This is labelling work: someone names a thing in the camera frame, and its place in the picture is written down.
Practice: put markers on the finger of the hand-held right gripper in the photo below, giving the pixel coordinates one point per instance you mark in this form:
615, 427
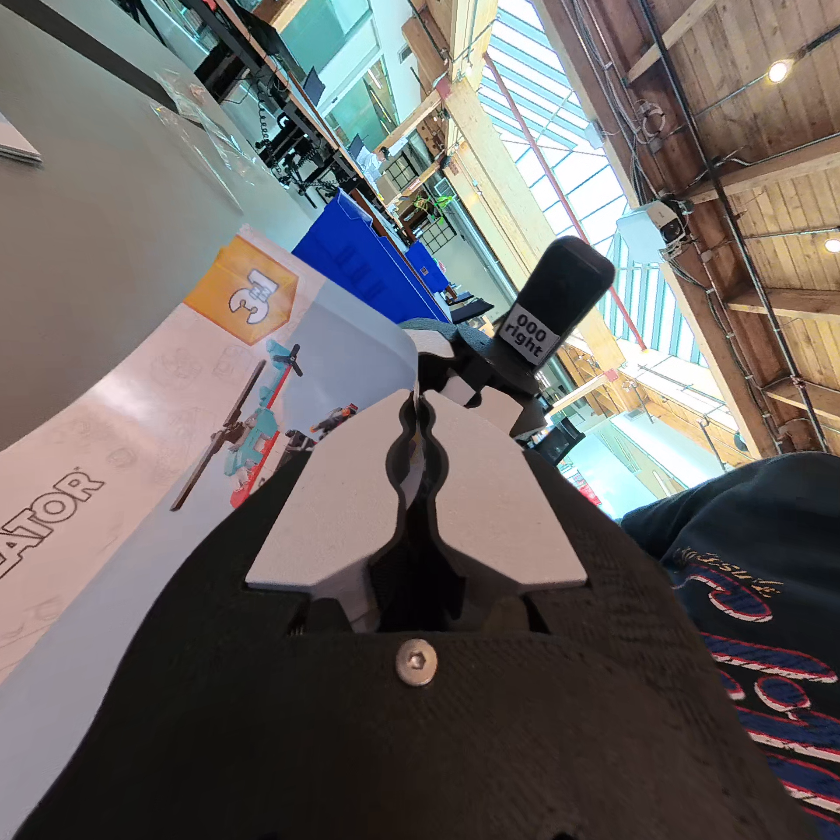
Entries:
466, 390
436, 346

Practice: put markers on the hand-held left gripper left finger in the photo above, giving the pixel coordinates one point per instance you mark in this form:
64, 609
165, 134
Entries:
328, 499

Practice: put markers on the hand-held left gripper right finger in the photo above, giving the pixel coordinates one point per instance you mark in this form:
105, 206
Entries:
499, 512

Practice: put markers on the helicopter cover instruction booklet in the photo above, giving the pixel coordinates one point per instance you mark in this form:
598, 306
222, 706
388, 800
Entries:
131, 426

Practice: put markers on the blue plastic bin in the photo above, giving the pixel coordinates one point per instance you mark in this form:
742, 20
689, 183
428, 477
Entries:
354, 249

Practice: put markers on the long wooden workbench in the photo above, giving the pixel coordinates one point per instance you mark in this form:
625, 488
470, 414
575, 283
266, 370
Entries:
308, 105

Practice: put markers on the person's dark printed sweatshirt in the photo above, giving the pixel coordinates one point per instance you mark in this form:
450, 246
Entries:
774, 525

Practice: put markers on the round ceiling light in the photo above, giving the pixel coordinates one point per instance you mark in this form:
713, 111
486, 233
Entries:
832, 245
779, 70

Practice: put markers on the clear plastic bag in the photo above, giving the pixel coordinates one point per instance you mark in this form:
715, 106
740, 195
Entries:
193, 111

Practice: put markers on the car cover instruction booklet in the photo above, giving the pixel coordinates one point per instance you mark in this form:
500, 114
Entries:
16, 141

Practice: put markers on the white ceiling security camera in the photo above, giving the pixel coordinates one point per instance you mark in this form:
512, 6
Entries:
646, 226

